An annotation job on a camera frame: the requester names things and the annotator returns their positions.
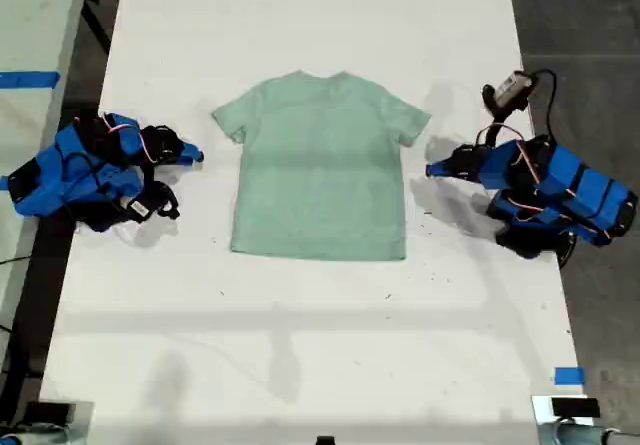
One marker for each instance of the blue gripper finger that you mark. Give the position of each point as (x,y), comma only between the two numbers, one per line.
(182,160)
(190,150)
(446,174)
(442,166)

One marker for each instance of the pale green T-shirt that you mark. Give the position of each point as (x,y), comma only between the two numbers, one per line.
(320,175)

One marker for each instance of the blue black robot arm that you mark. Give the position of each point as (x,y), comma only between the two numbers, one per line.
(590,190)
(75,165)

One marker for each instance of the black stand leg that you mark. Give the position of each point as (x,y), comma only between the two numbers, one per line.
(97,20)

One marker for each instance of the long blue tape strip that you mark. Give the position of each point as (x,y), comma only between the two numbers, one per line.
(30,79)

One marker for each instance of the small blue tape piece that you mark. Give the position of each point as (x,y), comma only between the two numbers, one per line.
(569,375)
(3,183)

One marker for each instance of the pale grey side table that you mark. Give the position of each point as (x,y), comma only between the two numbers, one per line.
(35,25)

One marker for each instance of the white metal clamp plate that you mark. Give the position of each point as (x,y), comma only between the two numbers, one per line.
(542,405)
(82,420)

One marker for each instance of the small black box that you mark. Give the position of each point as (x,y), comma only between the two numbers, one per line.
(50,412)
(575,407)

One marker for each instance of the camera black stalk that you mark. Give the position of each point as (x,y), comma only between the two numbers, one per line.
(162,190)
(497,127)

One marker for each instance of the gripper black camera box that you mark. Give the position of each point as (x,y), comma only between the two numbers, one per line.
(141,208)
(512,90)

